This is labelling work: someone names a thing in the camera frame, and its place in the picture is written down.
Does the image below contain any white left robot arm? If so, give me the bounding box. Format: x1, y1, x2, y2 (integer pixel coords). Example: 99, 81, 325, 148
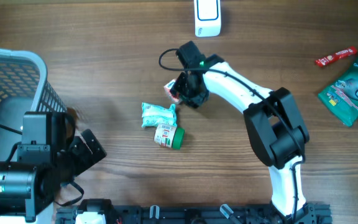
0, 111, 106, 223

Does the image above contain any red coffee stick sachet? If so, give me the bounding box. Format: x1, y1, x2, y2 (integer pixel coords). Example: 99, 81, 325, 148
315, 46, 357, 67

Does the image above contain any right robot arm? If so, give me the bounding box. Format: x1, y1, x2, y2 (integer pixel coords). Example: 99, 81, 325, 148
170, 41, 310, 223

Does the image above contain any mint green wipes packet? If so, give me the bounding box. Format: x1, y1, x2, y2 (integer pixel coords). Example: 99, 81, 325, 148
142, 103, 177, 128

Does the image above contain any red tissue pack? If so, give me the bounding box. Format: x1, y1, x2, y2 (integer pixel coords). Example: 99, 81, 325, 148
163, 79, 182, 105

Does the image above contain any green gloves packet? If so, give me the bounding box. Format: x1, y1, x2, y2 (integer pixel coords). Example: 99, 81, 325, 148
318, 56, 358, 126

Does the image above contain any white barcode scanner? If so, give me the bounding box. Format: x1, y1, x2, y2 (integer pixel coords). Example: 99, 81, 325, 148
193, 0, 222, 37

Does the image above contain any grey plastic basket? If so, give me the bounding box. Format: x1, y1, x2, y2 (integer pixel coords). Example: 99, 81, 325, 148
0, 49, 67, 161

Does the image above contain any jar with green lid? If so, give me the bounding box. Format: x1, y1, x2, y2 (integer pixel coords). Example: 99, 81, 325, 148
154, 124, 185, 150

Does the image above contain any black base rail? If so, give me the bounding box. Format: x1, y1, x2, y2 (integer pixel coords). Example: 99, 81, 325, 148
54, 198, 332, 224

